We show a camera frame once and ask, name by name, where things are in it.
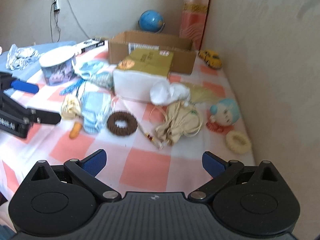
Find cream fuzzy scrunchie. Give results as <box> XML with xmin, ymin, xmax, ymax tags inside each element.
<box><xmin>225</xmin><ymin>131</ymin><xmax>252</xmax><ymax>154</ymax></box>

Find cream small cloth pouch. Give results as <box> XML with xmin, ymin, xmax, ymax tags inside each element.
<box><xmin>61</xmin><ymin>94</ymin><xmax>81</xmax><ymax>120</ymax></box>

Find blue face masks stack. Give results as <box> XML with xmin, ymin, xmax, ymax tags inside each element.
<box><xmin>81</xmin><ymin>92</ymin><xmax>111</xmax><ymax>134</ymax></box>

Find beige drawstring cloth bag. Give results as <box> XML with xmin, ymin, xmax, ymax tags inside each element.
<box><xmin>149</xmin><ymin>101</ymin><xmax>204</xmax><ymax>148</ymax></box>

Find blue bedsheet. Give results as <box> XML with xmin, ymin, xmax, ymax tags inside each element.
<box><xmin>1</xmin><ymin>43</ymin><xmax>76</xmax><ymax>94</ymax></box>

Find white fringed scarf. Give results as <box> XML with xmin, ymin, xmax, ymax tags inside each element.
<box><xmin>5</xmin><ymin>44</ymin><xmax>41</xmax><ymax>71</ymax></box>

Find orange small toy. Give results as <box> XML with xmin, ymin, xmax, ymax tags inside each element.
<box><xmin>69</xmin><ymin>122</ymin><xmax>82</xmax><ymax>139</ymax></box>

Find round white-lid tin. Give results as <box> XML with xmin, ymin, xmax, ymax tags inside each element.
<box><xmin>39</xmin><ymin>46</ymin><xmax>76</xmax><ymax>86</ymax></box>

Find blue knitted strip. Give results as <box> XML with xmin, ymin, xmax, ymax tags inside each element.
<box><xmin>60</xmin><ymin>79</ymin><xmax>86</xmax><ymax>96</ymax></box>

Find blue white plush toy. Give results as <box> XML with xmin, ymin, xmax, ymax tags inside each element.
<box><xmin>210</xmin><ymin>98</ymin><xmax>240</xmax><ymax>126</ymax></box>

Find light blue folded cloth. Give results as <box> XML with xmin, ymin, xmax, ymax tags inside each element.
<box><xmin>74</xmin><ymin>60</ymin><xmax>105</xmax><ymax>80</ymax></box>

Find brown fuzzy scrunchie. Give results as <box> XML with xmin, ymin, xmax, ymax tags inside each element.
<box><xmin>106</xmin><ymin>111</ymin><xmax>138</xmax><ymax>137</ymax></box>

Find beaded tassel charm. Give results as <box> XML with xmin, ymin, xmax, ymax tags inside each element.
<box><xmin>138</xmin><ymin>125</ymin><xmax>163</xmax><ymax>150</ymax></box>

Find blue patterned cloth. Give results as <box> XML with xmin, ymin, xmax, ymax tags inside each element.
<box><xmin>89</xmin><ymin>72</ymin><xmax>114</xmax><ymax>90</ymax></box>

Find black white book box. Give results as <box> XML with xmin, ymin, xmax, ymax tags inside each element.
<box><xmin>73</xmin><ymin>38</ymin><xmax>106</xmax><ymax>56</ymax></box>

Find crumpled white tissue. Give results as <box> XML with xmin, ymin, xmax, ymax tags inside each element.
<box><xmin>150</xmin><ymin>80</ymin><xmax>191</xmax><ymax>106</ymax></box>

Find gold tissue pack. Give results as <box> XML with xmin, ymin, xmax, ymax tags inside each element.
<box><xmin>113</xmin><ymin>48</ymin><xmax>174</xmax><ymax>102</ymax></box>

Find yellow toy car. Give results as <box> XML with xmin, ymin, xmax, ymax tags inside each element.
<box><xmin>198</xmin><ymin>50</ymin><xmax>222</xmax><ymax>69</ymax></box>

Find brown cardboard box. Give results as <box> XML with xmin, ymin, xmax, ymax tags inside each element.
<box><xmin>108</xmin><ymin>30</ymin><xmax>196</xmax><ymax>75</ymax></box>

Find blue desk globe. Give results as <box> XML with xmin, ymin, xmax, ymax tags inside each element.
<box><xmin>138</xmin><ymin>10</ymin><xmax>165</xmax><ymax>33</ymax></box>

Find pink patterned curtain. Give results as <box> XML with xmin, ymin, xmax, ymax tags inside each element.
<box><xmin>180</xmin><ymin>0</ymin><xmax>210</xmax><ymax>50</ymax></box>

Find white power strip cables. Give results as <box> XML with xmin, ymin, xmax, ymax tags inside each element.
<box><xmin>36</xmin><ymin>0</ymin><xmax>91</xmax><ymax>43</ymax></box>

